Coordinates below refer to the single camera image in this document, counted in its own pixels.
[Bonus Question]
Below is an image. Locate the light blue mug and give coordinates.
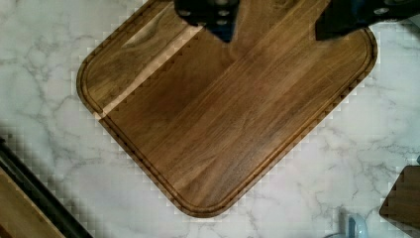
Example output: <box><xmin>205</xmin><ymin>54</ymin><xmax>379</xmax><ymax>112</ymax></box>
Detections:
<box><xmin>326</xmin><ymin>213</ymin><xmax>368</xmax><ymax>238</ymax></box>

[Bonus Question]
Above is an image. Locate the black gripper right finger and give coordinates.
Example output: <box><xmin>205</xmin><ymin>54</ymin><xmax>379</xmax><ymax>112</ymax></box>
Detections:
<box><xmin>315</xmin><ymin>0</ymin><xmax>420</xmax><ymax>41</ymax></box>

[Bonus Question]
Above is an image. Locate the wooden drawer cabinet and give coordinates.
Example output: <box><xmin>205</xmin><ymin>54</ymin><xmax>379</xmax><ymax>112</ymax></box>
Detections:
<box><xmin>0</xmin><ymin>139</ymin><xmax>93</xmax><ymax>238</ymax></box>

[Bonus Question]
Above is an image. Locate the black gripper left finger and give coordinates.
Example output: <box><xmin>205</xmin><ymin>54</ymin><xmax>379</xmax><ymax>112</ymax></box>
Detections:
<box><xmin>173</xmin><ymin>0</ymin><xmax>240</xmax><ymax>43</ymax></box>

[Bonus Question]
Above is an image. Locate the dark wooden utensil box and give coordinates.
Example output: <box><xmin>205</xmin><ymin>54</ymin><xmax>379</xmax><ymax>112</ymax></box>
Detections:
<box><xmin>379</xmin><ymin>166</ymin><xmax>420</xmax><ymax>238</ymax></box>

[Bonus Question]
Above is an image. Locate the wooden cutting board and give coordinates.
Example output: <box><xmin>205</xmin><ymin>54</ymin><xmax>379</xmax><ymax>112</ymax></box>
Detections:
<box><xmin>77</xmin><ymin>0</ymin><xmax>376</xmax><ymax>217</ymax></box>

